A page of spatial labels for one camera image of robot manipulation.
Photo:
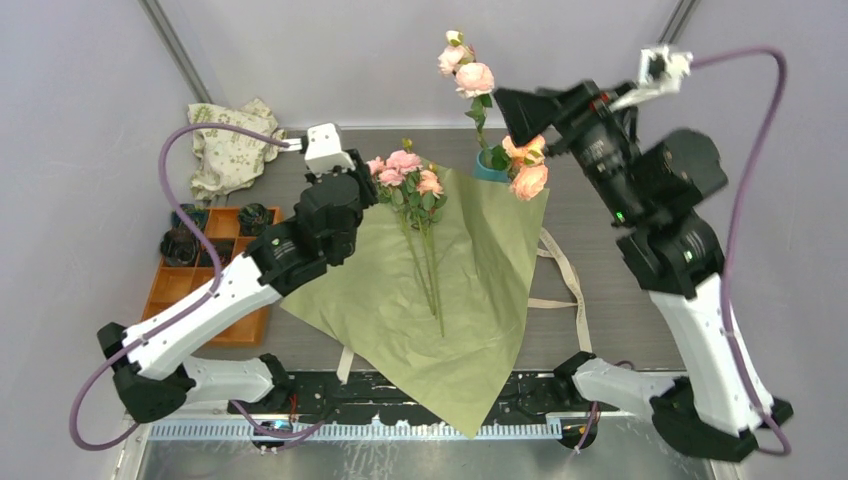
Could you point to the teal cylindrical vase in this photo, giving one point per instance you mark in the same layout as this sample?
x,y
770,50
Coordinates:
x,y
483,172

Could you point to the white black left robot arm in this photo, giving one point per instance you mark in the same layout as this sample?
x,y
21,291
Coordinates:
x,y
156,372

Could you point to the pink flower bouquet orange paper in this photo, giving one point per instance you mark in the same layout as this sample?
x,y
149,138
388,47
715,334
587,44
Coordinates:
x,y
414,190

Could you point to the green wrapping paper sheet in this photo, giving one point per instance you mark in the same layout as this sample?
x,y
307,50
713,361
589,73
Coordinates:
x,y
455,365

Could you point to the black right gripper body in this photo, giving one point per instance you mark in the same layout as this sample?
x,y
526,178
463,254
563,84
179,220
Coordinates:
x,y
584,130

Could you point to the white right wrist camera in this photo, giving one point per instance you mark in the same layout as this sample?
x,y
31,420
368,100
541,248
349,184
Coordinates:
x,y
661,71

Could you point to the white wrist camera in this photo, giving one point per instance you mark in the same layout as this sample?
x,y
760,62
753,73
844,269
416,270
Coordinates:
x,y
661,71
322,151

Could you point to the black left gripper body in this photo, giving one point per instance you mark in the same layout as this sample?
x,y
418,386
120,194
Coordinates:
x,y
366,195

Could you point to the crumpled printed cloth bag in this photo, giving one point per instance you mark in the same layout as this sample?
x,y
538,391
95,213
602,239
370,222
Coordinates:
x,y
230,161

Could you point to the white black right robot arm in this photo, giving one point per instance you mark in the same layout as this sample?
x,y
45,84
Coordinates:
x,y
712,411

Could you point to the dark rolled fabric top left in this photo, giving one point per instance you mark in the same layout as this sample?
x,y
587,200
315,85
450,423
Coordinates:
x,y
197,214

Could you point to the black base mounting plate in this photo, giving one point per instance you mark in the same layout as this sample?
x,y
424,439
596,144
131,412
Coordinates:
x,y
531,405

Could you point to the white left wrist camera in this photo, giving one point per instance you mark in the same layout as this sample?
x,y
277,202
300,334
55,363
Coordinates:
x,y
322,151

